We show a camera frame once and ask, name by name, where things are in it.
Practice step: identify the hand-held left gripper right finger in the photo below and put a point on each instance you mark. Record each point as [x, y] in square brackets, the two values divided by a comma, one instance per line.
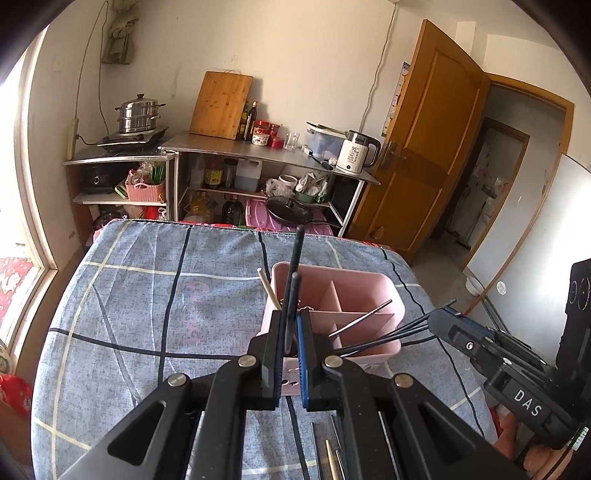
[302, 360]

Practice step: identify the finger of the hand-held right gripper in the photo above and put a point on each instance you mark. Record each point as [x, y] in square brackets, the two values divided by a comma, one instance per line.
[461, 344]
[517, 351]

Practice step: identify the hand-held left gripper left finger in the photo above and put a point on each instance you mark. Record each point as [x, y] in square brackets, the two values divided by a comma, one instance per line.
[276, 350]

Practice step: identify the cream chopstick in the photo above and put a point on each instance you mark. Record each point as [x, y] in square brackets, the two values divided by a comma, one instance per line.
[268, 288]

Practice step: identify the metal chopstick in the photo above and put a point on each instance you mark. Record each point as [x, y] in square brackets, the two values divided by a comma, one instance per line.
[364, 317]

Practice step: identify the pink plastic utensil basket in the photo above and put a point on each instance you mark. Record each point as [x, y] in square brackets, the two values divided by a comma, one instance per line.
[369, 282]

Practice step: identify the row of mixed chopsticks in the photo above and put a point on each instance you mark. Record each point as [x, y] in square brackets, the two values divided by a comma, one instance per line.
[330, 461]

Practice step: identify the person's right hand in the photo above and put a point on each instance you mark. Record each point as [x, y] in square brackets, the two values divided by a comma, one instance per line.
[540, 461]

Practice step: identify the white refrigerator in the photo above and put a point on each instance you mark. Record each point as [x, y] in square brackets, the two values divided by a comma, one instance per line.
[531, 240]

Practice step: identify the pink plastic tub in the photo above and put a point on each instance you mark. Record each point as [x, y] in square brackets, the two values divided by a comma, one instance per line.
[256, 214]

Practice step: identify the blue plaid table cloth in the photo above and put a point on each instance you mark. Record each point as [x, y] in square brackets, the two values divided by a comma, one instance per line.
[138, 323]

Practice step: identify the black pan with lid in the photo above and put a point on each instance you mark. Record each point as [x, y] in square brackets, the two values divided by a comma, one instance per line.
[288, 210]

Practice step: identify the large dark bottle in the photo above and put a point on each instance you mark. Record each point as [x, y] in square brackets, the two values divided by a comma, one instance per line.
[233, 210]

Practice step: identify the yellow cooking oil bottle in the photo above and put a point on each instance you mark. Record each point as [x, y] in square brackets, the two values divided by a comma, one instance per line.
[198, 207]

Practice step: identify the white mug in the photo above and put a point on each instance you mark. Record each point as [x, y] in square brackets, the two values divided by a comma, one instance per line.
[287, 183]

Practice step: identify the crumpled plastic bags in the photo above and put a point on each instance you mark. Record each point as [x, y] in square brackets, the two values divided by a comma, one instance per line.
[313, 187]

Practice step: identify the blue liquid jug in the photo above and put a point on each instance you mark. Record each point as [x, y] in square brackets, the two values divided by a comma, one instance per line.
[248, 177]

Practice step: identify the dark glass bottle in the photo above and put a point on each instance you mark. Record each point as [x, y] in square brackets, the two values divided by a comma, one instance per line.
[230, 173]

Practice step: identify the brown sauce bottle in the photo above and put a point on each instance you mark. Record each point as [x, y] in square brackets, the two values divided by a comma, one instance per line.
[213, 175]

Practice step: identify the kitchen knife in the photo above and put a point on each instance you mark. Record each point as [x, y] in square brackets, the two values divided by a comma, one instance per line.
[322, 162]

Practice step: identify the metal shelf rack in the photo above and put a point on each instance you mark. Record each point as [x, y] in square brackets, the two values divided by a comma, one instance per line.
[240, 150]

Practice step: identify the small pink storage basket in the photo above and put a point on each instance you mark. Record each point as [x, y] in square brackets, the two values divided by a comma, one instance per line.
[145, 191]

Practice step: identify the small red can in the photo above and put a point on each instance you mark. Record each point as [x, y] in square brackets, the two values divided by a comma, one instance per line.
[277, 143]

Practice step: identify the wooden door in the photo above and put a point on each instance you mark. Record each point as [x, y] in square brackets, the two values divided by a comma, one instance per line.
[429, 138]

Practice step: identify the clear drinking glass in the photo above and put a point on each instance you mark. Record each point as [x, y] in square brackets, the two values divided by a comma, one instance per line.
[292, 141]

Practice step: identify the white electric kettle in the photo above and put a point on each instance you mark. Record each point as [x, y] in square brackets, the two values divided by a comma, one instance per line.
[355, 154]

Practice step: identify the water filter pitcher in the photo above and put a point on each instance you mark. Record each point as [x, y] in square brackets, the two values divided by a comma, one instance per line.
[323, 141]

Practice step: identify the small red lid jar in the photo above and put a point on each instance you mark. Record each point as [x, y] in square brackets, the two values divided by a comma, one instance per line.
[274, 130]

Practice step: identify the dark sauce bottle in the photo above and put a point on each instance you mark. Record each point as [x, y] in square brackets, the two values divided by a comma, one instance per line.
[242, 124]

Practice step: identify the dark oil bottle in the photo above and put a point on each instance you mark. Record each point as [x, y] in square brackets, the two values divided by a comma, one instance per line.
[252, 122]

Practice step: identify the bamboo cutting board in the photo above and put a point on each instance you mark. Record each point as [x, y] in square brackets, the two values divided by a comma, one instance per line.
[221, 106]

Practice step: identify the small metal shelf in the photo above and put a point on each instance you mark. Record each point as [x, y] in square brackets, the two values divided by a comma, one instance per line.
[115, 157]

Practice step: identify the black induction cooker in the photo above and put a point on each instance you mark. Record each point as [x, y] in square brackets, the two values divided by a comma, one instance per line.
[138, 140]

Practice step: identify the red plastic bag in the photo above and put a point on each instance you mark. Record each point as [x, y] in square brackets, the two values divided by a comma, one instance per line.
[14, 392]

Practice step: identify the red patterned rug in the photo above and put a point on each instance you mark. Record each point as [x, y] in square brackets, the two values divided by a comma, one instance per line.
[16, 284]

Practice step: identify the stainless steel steamer pot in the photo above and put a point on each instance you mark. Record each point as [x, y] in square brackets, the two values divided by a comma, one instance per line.
[138, 115]

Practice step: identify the white power strip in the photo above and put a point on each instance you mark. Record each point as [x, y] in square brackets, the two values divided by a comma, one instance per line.
[72, 138]

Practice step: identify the grey hanging cloth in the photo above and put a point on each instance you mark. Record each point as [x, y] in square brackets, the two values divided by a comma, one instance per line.
[120, 37]

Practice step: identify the wooden door frame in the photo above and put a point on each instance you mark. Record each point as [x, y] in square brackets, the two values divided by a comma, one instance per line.
[531, 90]

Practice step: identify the white window frame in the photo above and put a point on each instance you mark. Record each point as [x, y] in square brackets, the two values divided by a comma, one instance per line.
[27, 207]

